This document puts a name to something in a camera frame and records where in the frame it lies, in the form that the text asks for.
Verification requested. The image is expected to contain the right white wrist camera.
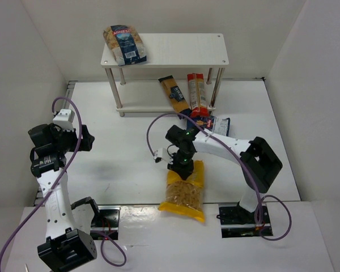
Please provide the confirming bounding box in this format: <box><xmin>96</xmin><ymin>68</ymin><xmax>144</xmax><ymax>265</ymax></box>
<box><xmin>153</xmin><ymin>148</ymin><xmax>172</xmax><ymax>163</ymax></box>

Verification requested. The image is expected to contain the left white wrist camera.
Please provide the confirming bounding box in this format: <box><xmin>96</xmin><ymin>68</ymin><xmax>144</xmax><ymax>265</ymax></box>
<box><xmin>53</xmin><ymin>109</ymin><xmax>75</xmax><ymax>131</ymax></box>

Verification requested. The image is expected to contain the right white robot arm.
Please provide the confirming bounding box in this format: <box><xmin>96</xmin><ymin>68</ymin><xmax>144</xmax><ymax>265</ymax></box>
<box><xmin>165</xmin><ymin>125</ymin><xmax>283</xmax><ymax>213</ymax></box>

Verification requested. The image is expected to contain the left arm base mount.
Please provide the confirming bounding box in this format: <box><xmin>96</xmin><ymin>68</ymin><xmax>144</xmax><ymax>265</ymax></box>
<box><xmin>91</xmin><ymin>205</ymin><xmax>121</xmax><ymax>240</ymax></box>

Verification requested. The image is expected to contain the blue clear pasta bag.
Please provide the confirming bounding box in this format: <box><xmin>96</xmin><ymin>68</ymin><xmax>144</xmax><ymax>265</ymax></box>
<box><xmin>103</xmin><ymin>25</ymin><xmax>147</xmax><ymax>66</ymax></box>

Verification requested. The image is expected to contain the blue Barilla pasta box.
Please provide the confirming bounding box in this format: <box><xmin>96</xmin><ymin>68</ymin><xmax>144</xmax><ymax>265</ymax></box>
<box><xmin>192</xmin><ymin>115</ymin><xmax>231</xmax><ymax>137</ymax></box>

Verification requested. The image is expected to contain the yellow macaroni bag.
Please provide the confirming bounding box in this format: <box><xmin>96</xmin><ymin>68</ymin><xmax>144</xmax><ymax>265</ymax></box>
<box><xmin>158</xmin><ymin>160</ymin><xmax>205</xmax><ymax>223</ymax></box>

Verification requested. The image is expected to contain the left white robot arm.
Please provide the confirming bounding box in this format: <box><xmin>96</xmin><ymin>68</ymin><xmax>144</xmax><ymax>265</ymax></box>
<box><xmin>28</xmin><ymin>123</ymin><xmax>99</xmax><ymax>271</ymax></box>

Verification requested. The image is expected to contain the red spaghetti pack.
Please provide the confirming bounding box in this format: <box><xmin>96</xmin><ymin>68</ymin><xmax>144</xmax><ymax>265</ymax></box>
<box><xmin>187</xmin><ymin>73</ymin><xmax>210</xmax><ymax>118</ymax></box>

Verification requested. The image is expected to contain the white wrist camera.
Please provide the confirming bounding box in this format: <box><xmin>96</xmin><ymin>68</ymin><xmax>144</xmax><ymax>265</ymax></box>
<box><xmin>53</xmin><ymin>109</ymin><xmax>75</xmax><ymax>131</ymax></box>
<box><xmin>153</xmin><ymin>148</ymin><xmax>172</xmax><ymax>163</ymax></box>

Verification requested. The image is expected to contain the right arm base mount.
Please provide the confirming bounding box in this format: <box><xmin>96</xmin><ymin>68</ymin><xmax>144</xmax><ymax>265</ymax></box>
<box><xmin>216</xmin><ymin>203</ymin><xmax>273</xmax><ymax>239</ymax></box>

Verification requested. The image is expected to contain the white two-tier shelf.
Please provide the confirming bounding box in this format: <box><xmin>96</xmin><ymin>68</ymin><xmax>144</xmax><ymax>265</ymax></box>
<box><xmin>100</xmin><ymin>33</ymin><xmax>229</xmax><ymax>117</ymax></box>

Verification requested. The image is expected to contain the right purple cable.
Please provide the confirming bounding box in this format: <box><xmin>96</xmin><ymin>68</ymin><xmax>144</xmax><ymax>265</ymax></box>
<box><xmin>146</xmin><ymin>113</ymin><xmax>292</xmax><ymax>241</ymax></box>

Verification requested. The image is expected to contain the yellow spaghetti pack blue label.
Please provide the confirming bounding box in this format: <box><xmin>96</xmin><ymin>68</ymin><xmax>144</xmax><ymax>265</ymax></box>
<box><xmin>158</xmin><ymin>75</ymin><xmax>191</xmax><ymax>117</ymax></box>

